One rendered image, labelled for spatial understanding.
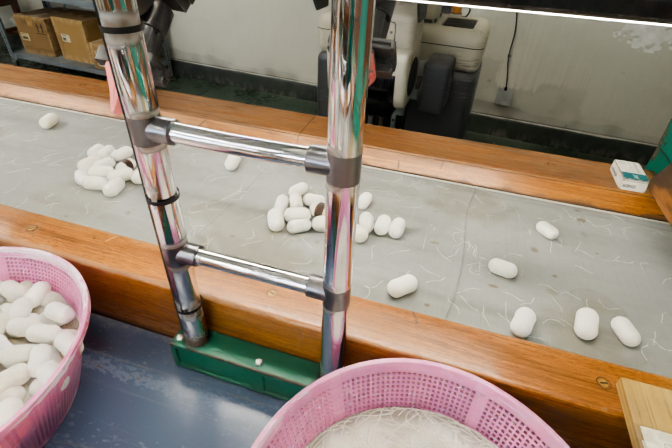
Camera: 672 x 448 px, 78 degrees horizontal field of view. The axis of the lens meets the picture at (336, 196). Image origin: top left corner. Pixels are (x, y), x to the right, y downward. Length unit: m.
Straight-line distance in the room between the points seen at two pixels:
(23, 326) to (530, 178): 0.68
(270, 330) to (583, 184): 0.52
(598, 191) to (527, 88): 1.91
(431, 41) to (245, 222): 0.96
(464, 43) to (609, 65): 1.35
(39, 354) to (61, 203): 0.26
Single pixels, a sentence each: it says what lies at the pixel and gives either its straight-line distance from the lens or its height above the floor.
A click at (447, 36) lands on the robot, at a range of 1.38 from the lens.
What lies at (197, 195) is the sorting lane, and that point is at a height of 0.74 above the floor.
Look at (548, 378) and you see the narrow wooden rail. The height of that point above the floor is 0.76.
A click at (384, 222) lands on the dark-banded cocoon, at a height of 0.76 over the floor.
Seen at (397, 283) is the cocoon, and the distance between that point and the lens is 0.47.
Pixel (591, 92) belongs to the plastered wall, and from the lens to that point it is 2.65.
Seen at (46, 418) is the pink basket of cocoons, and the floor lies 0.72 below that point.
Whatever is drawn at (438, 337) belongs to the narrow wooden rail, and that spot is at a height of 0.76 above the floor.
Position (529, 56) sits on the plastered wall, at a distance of 2.57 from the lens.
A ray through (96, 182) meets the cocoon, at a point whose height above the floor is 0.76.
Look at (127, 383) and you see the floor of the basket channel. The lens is 0.53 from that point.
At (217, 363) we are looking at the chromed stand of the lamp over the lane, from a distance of 0.48.
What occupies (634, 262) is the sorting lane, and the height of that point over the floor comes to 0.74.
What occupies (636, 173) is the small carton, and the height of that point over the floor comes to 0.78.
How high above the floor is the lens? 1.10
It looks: 35 degrees down
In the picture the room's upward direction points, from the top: 3 degrees clockwise
